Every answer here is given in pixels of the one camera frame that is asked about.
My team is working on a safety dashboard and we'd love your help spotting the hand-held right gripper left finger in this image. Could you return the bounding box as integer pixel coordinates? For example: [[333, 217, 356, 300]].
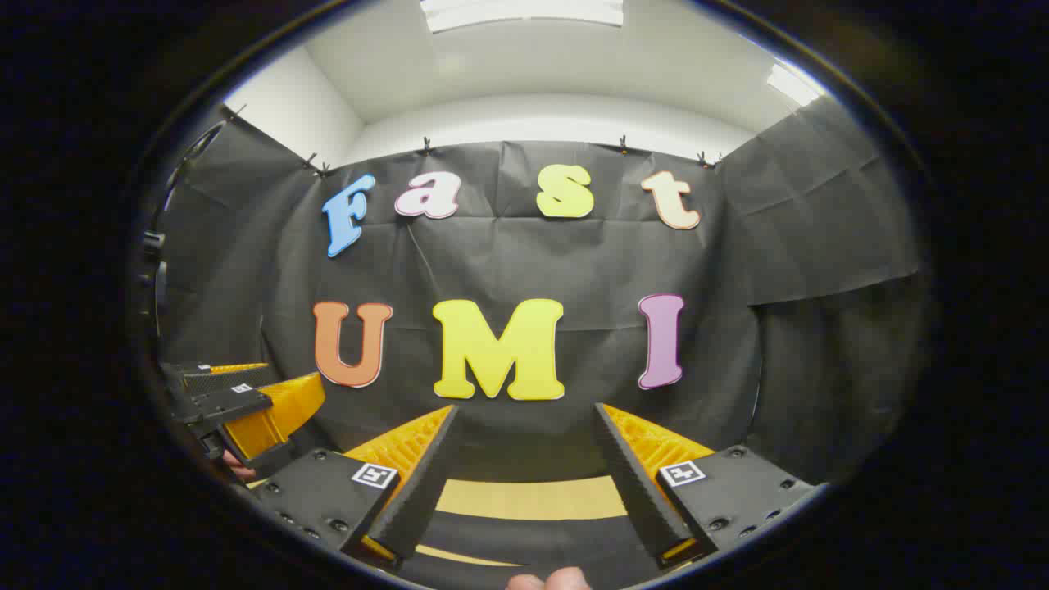
[[254, 404, 461, 569]]

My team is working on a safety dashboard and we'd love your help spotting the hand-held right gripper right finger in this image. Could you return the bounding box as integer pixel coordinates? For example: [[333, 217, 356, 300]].
[[593, 402, 820, 571]]

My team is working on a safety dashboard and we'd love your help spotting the black backdrop cloth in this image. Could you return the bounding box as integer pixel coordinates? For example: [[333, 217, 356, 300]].
[[156, 94, 931, 492]]

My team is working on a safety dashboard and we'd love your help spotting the ceiling light panel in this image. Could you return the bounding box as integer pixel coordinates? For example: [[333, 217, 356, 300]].
[[420, 0, 625, 35], [766, 63, 823, 107]]

